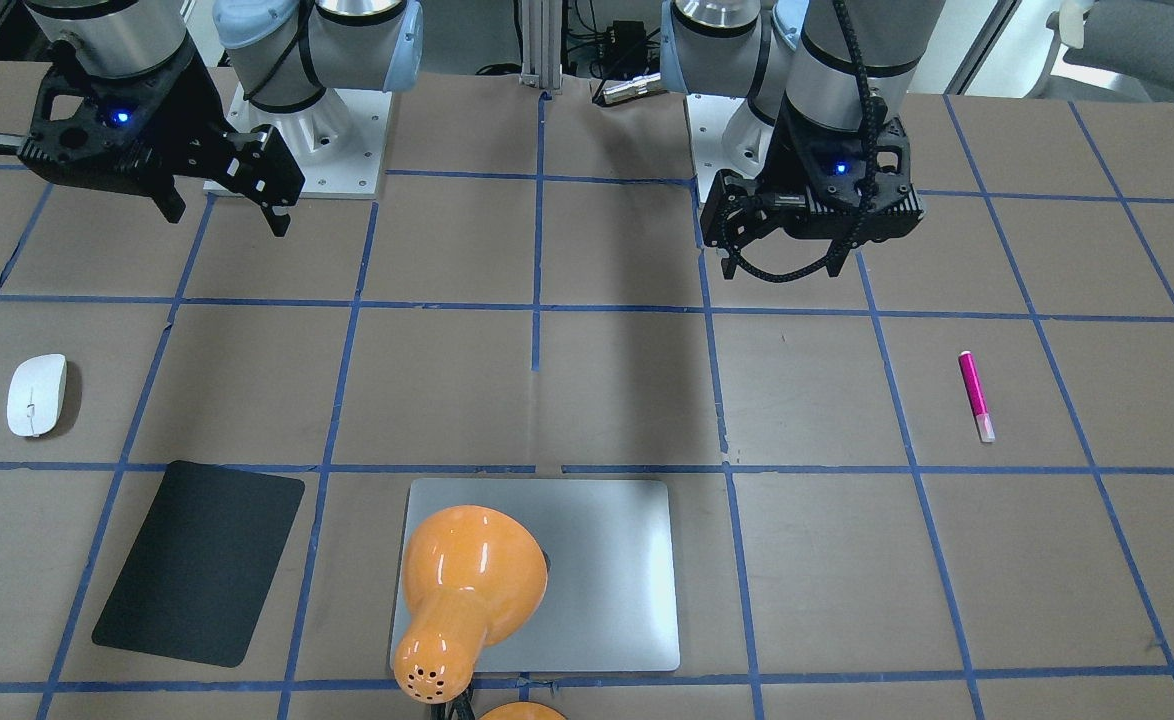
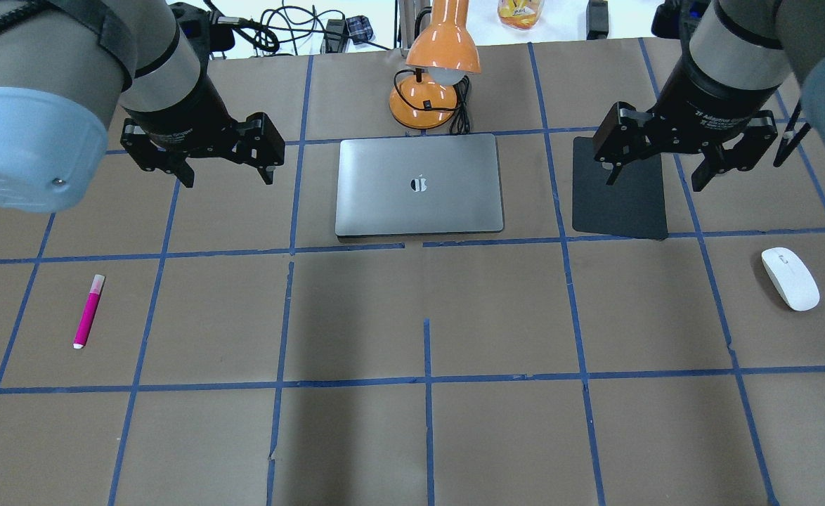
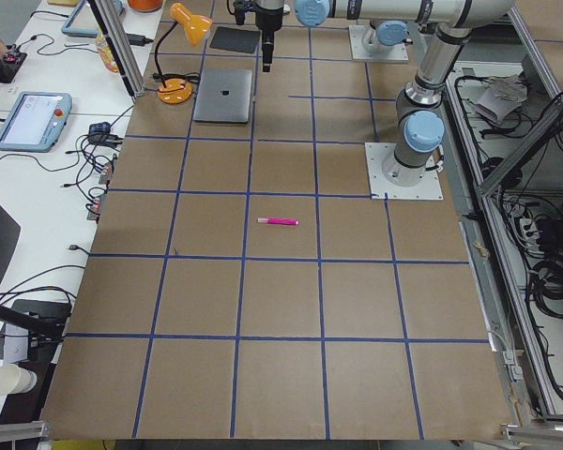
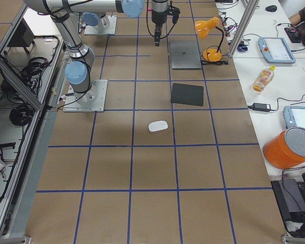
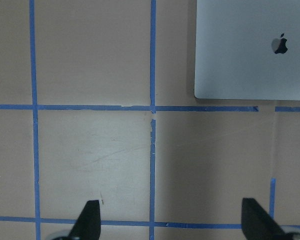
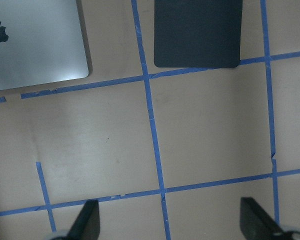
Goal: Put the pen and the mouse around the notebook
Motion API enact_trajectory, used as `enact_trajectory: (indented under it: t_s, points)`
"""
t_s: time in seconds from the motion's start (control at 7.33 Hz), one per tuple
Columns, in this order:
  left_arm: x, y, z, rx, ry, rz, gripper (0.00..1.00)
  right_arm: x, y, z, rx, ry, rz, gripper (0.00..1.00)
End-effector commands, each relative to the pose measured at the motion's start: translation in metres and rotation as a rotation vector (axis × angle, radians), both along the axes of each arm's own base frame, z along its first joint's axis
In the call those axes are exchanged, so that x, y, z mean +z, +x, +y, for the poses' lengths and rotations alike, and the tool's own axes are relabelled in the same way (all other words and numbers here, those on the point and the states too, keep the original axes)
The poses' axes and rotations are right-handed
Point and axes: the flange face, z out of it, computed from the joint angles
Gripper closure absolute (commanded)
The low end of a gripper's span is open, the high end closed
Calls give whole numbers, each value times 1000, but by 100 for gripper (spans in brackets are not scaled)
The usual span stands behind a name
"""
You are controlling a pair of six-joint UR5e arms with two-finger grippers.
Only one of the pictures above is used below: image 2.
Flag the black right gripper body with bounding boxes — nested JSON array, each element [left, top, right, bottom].
[[593, 102, 778, 169]]

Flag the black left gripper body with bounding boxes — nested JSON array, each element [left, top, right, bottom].
[[120, 112, 286, 174]]

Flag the pink highlighter pen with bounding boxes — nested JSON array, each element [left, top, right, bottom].
[[72, 273, 106, 349]]

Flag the white computer mouse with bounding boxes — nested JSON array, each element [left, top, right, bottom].
[[760, 247, 821, 313]]

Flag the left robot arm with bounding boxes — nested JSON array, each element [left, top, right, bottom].
[[0, 1, 286, 214]]

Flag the black mousepad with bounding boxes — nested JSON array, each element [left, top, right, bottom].
[[571, 137, 669, 240]]

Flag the black power adapter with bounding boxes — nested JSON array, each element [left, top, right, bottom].
[[585, 0, 611, 39]]

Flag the silver closed laptop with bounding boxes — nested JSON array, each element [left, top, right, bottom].
[[333, 134, 505, 238]]

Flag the orange desk lamp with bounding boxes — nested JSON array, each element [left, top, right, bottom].
[[388, 1, 482, 129]]

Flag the tangled black cables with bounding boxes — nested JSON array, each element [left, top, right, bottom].
[[205, 0, 392, 56]]

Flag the black lamp cable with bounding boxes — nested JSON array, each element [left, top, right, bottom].
[[412, 67, 472, 136]]

